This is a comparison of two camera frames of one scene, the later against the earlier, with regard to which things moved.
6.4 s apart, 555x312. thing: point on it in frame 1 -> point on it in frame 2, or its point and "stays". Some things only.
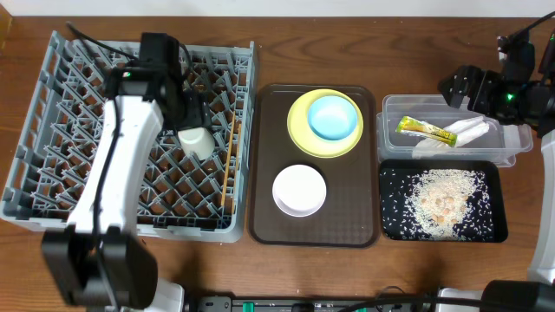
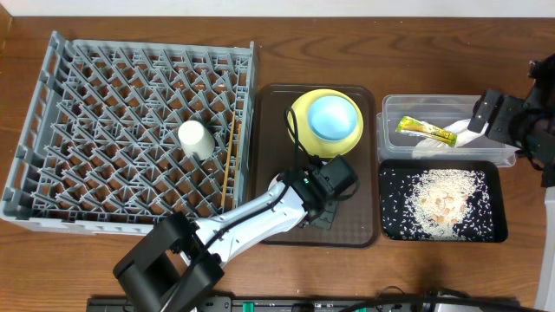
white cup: [199, 140] stays
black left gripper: [198, 114] -> [323, 208]
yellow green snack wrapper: [414, 126] stays
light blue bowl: [332, 118] stays
